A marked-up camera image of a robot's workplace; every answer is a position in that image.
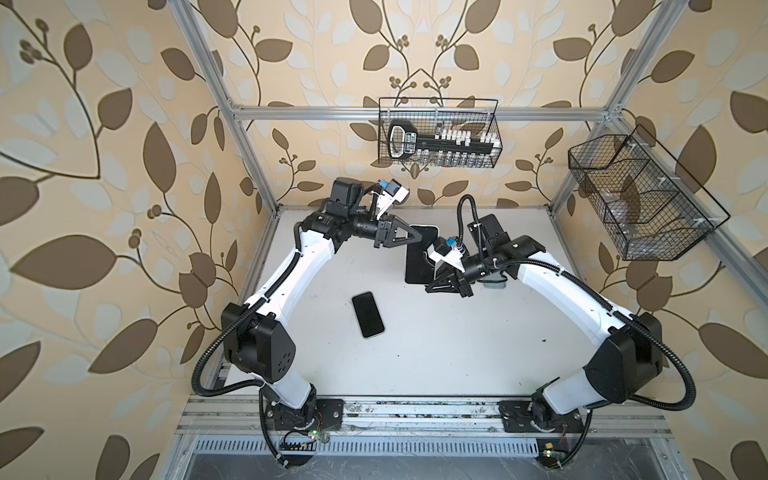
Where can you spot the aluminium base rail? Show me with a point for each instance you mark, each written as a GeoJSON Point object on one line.
{"type": "Point", "coordinates": [425, 416]}

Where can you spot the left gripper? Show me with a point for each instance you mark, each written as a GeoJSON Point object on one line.
{"type": "Point", "coordinates": [385, 233]}

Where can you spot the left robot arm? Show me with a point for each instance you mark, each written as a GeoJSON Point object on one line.
{"type": "Point", "coordinates": [254, 334]}

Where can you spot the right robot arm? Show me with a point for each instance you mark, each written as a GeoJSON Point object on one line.
{"type": "Point", "coordinates": [629, 352]}

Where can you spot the wall wire basket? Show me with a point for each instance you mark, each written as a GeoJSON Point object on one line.
{"type": "Point", "coordinates": [426, 113]}
{"type": "Point", "coordinates": [653, 206]}

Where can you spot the right wall wire basket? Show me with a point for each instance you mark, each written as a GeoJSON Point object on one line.
{"type": "Point", "coordinates": [653, 206]}

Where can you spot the black phone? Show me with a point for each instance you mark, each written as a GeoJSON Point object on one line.
{"type": "Point", "coordinates": [368, 316]}
{"type": "Point", "coordinates": [419, 268]}

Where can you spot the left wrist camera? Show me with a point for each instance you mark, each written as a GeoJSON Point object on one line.
{"type": "Point", "coordinates": [388, 194]}

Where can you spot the black tool in basket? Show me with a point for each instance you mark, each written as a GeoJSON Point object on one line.
{"type": "Point", "coordinates": [403, 140]}

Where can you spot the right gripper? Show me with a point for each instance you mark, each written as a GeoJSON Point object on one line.
{"type": "Point", "coordinates": [452, 277]}

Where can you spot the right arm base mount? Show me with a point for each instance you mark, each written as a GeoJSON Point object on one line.
{"type": "Point", "coordinates": [560, 436]}

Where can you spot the back wall wire basket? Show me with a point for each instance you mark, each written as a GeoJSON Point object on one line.
{"type": "Point", "coordinates": [426, 113]}

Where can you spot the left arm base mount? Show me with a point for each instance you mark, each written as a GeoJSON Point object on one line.
{"type": "Point", "coordinates": [287, 433]}

